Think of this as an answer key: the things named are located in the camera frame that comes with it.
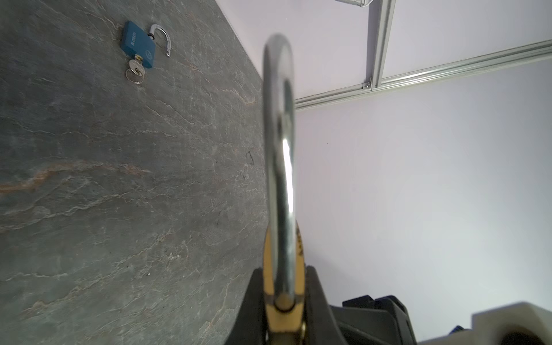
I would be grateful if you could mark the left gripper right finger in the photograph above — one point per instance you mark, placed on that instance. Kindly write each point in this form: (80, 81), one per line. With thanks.
(321, 326)

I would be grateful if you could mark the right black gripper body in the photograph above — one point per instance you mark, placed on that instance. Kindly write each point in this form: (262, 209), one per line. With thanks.
(365, 320)

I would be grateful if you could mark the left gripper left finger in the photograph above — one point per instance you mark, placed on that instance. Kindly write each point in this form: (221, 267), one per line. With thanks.
(250, 324)

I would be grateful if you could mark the brass padlock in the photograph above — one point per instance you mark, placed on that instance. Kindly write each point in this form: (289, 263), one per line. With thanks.
(283, 269)

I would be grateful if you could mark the long silver key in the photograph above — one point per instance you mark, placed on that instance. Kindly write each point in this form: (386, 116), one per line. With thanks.
(135, 72)

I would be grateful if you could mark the blue padlock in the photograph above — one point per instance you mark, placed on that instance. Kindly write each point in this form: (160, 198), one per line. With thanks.
(138, 43)

